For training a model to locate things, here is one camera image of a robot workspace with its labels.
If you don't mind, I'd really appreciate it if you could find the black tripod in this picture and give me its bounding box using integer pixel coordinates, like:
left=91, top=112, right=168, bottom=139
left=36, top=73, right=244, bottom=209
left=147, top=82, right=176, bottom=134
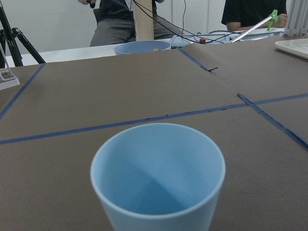
left=0, top=2, right=46, bottom=66

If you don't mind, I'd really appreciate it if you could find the light blue cup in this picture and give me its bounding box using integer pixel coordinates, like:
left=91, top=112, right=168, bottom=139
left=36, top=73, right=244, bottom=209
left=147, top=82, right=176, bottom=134
left=90, top=123, right=226, bottom=231

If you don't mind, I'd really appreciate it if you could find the white wire cup rack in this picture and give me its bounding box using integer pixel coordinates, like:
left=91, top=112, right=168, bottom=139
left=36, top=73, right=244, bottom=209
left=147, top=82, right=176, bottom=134
left=0, top=46, right=20, bottom=90

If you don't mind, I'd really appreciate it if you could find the blue bowl with fork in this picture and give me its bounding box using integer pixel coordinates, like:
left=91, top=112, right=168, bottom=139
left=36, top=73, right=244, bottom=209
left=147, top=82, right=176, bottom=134
left=114, top=40, right=171, bottom=55

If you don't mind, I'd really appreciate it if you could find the person in black shirt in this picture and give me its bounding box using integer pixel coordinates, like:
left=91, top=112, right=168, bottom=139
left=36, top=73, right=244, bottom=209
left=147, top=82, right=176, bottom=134
left=221, top=0, right=288, bottom=31

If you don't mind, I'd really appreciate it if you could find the aluminium frame post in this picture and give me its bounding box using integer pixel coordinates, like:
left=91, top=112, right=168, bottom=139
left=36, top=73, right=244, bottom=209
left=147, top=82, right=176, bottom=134
left=284, top=0, right=308, bottom=37

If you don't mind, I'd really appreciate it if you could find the cream bear tray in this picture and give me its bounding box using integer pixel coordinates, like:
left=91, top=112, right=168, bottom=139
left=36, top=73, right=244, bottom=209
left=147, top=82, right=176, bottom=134
left=275, top=38, right=308, bottom=59

